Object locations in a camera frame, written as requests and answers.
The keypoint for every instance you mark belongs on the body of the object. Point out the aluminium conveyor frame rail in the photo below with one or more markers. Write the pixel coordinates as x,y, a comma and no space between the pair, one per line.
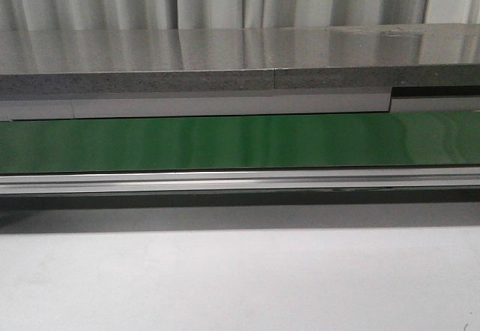
240,180

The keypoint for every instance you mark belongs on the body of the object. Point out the green conveyor belt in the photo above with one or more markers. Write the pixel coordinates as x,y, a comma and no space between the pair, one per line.
240,142

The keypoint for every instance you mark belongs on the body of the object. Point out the grey stone counter slab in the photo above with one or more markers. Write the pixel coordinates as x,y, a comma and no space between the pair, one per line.
205,72

